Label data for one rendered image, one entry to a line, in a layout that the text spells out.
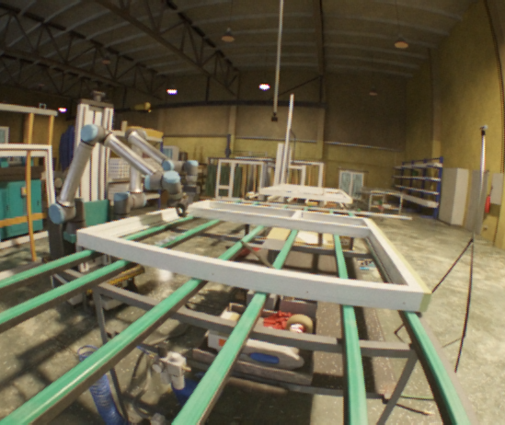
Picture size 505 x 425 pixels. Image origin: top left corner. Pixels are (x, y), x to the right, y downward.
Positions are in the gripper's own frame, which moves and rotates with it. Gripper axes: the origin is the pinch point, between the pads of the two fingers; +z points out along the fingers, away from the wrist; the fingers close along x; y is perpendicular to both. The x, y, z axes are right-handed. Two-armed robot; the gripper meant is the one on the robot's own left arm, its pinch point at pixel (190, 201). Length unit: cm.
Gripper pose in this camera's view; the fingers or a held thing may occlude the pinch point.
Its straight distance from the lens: 221.2
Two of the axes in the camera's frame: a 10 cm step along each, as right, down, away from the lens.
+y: 2.8, -1.4, 9.5
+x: -9.6, -1.1, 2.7
